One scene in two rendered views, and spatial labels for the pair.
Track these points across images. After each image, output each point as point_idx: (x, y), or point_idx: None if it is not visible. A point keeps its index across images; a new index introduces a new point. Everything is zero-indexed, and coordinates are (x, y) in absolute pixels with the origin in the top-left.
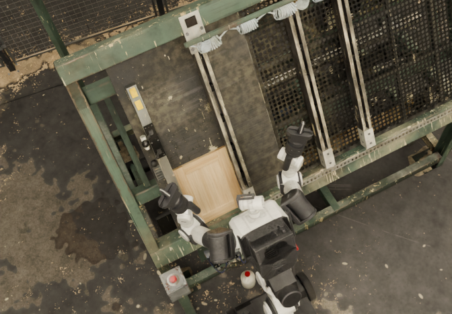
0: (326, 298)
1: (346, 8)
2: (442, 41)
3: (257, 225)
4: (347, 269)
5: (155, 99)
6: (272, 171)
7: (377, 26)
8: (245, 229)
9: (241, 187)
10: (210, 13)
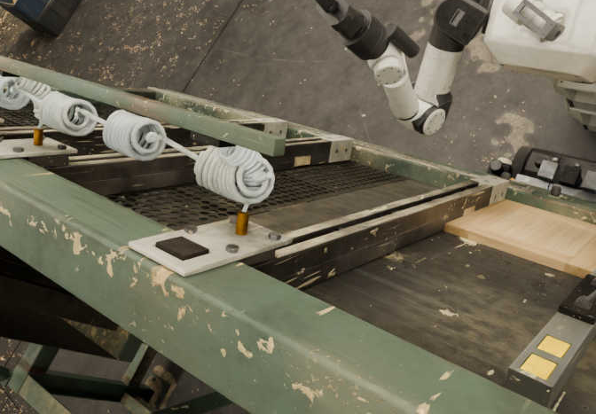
0: (512, 151)
1: (43, 127)
2: None
3: None
4: (455, 158)
5: (489, 338)
6: (416, 189)
7: (101, 368)
8: (592, 0)
9: (490, 196)
10: (131, 228)
